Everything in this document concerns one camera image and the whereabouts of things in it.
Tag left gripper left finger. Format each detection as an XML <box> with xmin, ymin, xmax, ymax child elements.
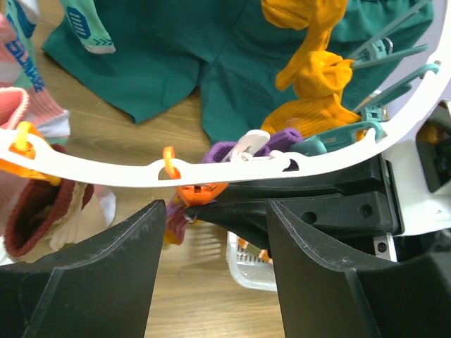
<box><xmin>1</xmin><ymin>200</ymin><xmax>166</xmax><ymax>338</ymax></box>

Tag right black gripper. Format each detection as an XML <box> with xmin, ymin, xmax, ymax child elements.
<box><xmin>185</xmin><ymin>156</ymin><xmax>402</xmax><ymax>251</ymax></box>

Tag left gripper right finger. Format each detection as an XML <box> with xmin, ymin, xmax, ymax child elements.
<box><xmin>266</xmin><ymin>201</ymin><xmax>450</xmax><ymax>337</ymax></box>

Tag white round clip hanger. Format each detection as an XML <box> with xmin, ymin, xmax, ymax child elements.
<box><xmin>1</xmin><ymin>1</ymin><xmax>450</xmax><ymax>188</ymax></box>

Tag teal clothespin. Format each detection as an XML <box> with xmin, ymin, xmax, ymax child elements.
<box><xmin>342</xmin><ymin>1</ymin><xmax>434</xmax><ymax>110</ymax></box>
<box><xmin>290</xmin><ymin>120</ymin><xmax>385</xmax><ymax>156</ymax></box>

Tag pink patterned sock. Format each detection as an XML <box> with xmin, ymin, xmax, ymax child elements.
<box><xmin>1</xmin><ymin>15</ymin><xmax>70</xmax><ymax>233</ymax></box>

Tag mustard yellow hanging socks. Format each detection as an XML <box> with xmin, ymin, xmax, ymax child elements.
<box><xmin>261</xmin><ymin>0</ymin><xmax>361</xmax><ymax>137</ymax></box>

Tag white laundry basket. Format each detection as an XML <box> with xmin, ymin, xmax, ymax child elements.
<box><xmin>226</xmin><ymin>232</ymin><xmax>277</xmax><ymax>292</ymax></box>

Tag orange clothespin right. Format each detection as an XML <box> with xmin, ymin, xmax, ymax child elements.
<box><xmin>161</xmin><ymin>146</ymin><xmax>229</xmax><ymax>208</ymax></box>

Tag orange clothespin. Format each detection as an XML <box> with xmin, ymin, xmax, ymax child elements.
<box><xmin>1</xmin><ymin>121</ymin><xmax>61</xmax><ymax>186</ymax></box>
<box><xmin>161</xmin><ymin>146</ymin><xmax>229</xmax><ymax>208</ymax></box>

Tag white clothespin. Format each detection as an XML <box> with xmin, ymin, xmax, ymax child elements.
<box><xmin>228</xmin><ymin>129</ymin><xmax>300</xmax><ymax>173</ymax></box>

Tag purple striped hanging sock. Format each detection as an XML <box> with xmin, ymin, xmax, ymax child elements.
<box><xmin>164</xmin><ymin>127</ymin><xmax>303</xmax><ymax>245</ymax></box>

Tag green trousers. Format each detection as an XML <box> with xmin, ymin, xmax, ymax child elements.
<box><xmin>42</xmin><ymin>0</ymin><xmax>435</xmax><ymax>146</ymax></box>

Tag teal white blue sock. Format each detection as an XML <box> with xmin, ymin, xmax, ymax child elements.
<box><xmin>6</xmin><ymin>0</ymin><xmax>116</xmax><ymax>54</ymax></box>

